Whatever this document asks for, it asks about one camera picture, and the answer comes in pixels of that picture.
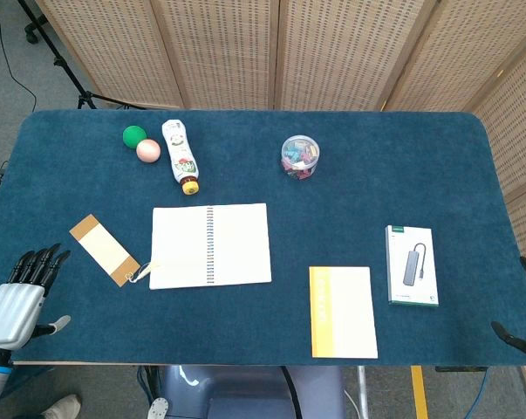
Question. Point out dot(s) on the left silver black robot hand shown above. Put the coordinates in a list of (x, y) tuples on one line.
[(11, 312)]

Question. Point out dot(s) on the brown cream tasselled bookmark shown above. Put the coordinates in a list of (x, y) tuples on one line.
[(103, 249)]

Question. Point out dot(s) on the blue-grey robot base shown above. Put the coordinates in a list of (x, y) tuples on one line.
[(245, 393)]

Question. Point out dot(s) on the white shoe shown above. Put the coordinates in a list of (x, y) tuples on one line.
[(64, 408)]

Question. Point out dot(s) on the white USB hub box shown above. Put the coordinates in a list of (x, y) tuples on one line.
[(412, 266)]

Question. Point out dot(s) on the yellow floor tape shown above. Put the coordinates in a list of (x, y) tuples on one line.
[(419, 393)]

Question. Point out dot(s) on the blue table mat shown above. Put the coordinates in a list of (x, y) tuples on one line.
[(376, 196)]

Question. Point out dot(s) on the orange white Lexicon notebook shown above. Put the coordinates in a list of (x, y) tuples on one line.
[(347, 312)]

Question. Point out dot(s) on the metal table leg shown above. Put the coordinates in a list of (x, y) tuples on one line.
[(363, 393)]

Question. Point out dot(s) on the pink ball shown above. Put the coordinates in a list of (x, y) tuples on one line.
[(148, 151)]

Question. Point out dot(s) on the green ball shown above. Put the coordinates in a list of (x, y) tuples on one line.
[(134, 136)]

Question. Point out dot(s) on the white bottle yellow cap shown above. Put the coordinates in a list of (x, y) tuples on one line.
[(180, 153)]

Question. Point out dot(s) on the open white spiral notebook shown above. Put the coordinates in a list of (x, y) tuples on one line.
[(241, 246)]

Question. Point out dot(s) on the black tripod stand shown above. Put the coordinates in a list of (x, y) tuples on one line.
[(66, 70)]

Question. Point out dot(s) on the clear jar of binder clips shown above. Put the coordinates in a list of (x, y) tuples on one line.
[(300, 158)]

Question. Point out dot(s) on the wooden wicker folding screen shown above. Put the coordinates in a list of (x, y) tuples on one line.
[(332, 52)]

